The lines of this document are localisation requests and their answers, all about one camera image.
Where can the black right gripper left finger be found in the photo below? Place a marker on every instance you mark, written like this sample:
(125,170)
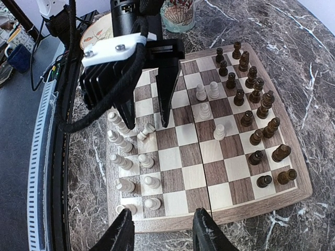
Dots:
(120,235)

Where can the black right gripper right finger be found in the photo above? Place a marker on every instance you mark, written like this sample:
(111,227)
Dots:
(207,235)

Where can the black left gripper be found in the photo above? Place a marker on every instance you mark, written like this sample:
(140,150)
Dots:
(130,17)

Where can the white chess pawn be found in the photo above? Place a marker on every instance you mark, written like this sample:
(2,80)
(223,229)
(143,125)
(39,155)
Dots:
(152,203)
(146,161)
(152,182)
(148,128)

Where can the white chess knight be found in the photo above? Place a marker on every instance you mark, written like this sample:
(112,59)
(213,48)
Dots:
(124,185)

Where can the white chess king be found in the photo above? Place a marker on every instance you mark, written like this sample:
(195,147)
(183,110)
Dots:
(119,141)

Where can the white chess bishop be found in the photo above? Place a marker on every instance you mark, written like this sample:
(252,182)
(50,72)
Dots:
(121,162)

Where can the wooden chess board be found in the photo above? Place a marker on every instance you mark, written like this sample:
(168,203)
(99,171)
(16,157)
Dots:
(205,158)

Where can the white chess rook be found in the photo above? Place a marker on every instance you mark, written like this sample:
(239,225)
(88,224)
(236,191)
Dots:
(131,207)

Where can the black chess rook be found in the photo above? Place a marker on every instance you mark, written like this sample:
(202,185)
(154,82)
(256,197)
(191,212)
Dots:
(286,176)
(236,54)

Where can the black chess queen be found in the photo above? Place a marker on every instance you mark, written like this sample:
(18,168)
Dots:
(255,96)

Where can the black chess king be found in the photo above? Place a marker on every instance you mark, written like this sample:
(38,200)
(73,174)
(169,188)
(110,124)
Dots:
(266,103)

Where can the bird painted ceramic plate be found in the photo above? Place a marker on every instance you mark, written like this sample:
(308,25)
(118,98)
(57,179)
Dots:
(101,29)

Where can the floral ceramic mug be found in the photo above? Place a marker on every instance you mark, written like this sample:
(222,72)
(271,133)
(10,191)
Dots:
(178,15)

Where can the blue background mug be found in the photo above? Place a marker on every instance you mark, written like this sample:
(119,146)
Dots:
(19,57)

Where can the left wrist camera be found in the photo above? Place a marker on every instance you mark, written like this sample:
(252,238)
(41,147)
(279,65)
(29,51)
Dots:
(113,70)

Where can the grey slotted cable duct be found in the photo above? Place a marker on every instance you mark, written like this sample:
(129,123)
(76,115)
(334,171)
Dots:
(38,213)

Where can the black front rail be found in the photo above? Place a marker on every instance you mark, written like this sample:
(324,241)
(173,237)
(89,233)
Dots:
(60,233)

